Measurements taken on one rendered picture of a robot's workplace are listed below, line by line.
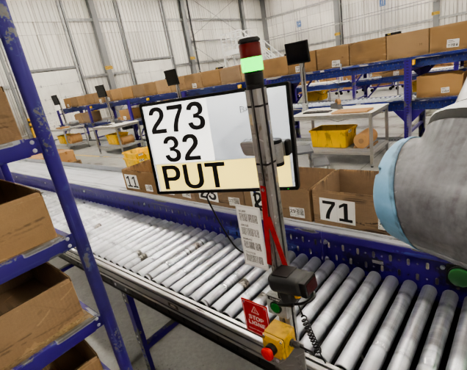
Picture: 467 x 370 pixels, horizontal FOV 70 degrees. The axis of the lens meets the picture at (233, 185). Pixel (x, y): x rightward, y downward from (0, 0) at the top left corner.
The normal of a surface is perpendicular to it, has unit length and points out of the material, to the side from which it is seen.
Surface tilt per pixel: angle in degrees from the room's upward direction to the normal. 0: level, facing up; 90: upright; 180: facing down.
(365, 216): 91
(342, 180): 90
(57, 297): 90
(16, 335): 91
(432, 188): 57
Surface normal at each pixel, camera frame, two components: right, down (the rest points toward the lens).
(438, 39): -0.65, 0.34
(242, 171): -0.35, 0.29
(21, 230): 0.75, 0.09
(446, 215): -0.88, 0.07
